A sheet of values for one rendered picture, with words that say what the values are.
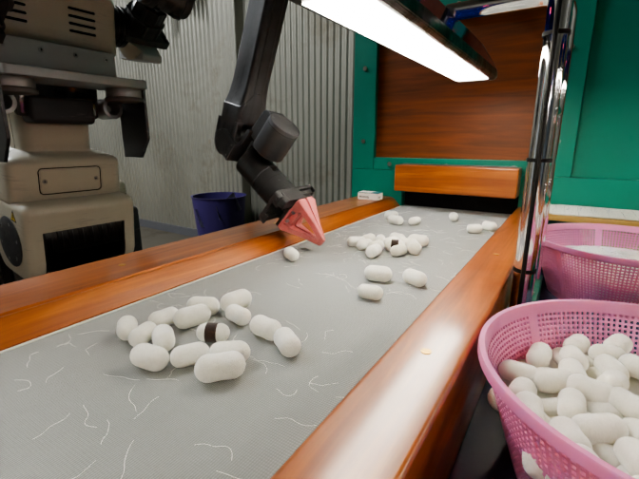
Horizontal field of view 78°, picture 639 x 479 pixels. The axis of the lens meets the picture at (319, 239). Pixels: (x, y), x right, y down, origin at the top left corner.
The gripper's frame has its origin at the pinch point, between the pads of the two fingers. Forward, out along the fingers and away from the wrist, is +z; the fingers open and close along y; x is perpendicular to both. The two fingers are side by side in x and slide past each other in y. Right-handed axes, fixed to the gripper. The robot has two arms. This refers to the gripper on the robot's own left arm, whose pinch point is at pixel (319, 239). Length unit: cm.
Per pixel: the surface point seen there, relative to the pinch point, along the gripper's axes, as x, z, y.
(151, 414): -6.3, 10.4, -40.4
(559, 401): -21.4, 28.3, -23.7
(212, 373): -8.1, 10.6, -36.0
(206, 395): -7.3, 11.6, -37.0
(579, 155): -33, 18, 54
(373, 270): -8.7, 10.8, -8.8
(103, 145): 269, -329, 206
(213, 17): 59, -236, 189
